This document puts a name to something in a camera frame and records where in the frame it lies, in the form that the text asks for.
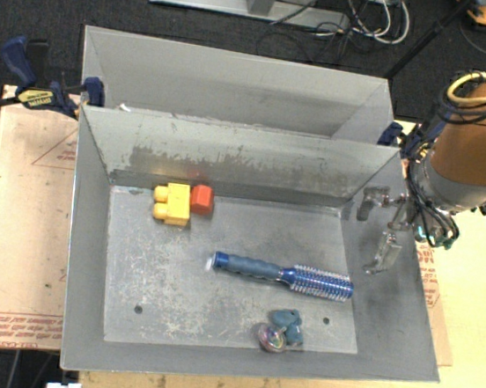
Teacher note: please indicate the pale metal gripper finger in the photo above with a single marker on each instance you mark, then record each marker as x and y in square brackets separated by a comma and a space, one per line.
[373, 202]
[384, 251]

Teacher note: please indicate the teal toy figure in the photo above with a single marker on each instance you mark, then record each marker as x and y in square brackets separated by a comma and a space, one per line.
[292, 326]

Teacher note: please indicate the yellow toy building block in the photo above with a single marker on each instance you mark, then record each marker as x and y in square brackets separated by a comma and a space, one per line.
[175, 204]

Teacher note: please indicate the blue round hairbrush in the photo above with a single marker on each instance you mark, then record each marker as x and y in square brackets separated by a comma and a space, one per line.
[285, 276]

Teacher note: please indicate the brown cardboard board, red print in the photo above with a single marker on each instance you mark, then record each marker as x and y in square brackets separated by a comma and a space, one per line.
[26, 222]

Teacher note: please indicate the red toy building block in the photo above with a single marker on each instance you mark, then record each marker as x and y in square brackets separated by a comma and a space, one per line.
[201, 199]

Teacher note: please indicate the grey metal bin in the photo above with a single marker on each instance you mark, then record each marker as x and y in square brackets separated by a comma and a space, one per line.
[223, 275]

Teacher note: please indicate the iridescent metal spinning top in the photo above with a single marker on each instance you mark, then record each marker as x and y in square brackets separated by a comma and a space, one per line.
[272, 339]

